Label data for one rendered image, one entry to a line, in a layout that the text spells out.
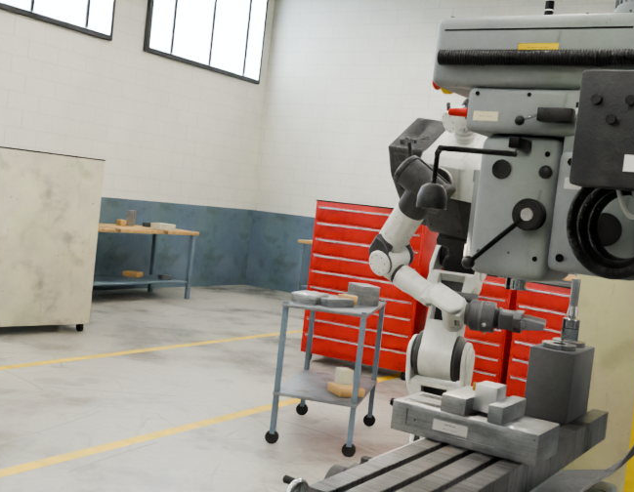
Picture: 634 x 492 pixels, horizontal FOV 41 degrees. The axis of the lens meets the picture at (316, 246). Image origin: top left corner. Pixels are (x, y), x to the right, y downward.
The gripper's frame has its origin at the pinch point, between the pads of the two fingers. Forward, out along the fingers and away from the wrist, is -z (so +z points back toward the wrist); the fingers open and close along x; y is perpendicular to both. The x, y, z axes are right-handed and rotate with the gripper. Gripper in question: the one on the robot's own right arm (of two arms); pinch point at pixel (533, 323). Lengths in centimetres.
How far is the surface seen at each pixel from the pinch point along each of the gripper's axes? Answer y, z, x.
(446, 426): 19, 13, -58
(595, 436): 28.4, -20.1, -1.6
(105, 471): 116, 199, 118
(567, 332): 0.8, -9.2, -2.3
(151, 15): -243, 565, 753
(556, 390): 14.9, -8.6, -16.2
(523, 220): -29, 2, -58
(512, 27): -70, 10, -56
